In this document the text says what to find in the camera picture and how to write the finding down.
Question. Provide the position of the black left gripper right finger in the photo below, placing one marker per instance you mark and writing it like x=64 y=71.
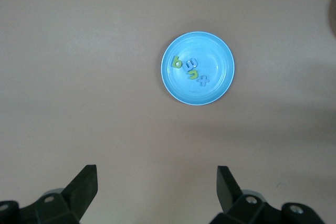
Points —
x=228 y=192

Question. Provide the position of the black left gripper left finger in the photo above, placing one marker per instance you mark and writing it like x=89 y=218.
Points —
x=84 y=190

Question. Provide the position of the blue foam letter x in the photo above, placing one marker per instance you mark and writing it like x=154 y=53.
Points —
x=204 y=80

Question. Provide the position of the green foam letter u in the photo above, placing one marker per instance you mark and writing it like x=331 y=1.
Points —
x=194 y=72

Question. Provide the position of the blue foam letter m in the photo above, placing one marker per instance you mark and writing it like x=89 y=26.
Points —
x=189 y=65

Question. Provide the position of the green foam letter b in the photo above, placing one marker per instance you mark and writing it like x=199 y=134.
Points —
x=174 y=62

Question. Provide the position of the blue round plate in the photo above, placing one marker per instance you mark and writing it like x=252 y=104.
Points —
x=218 y=51

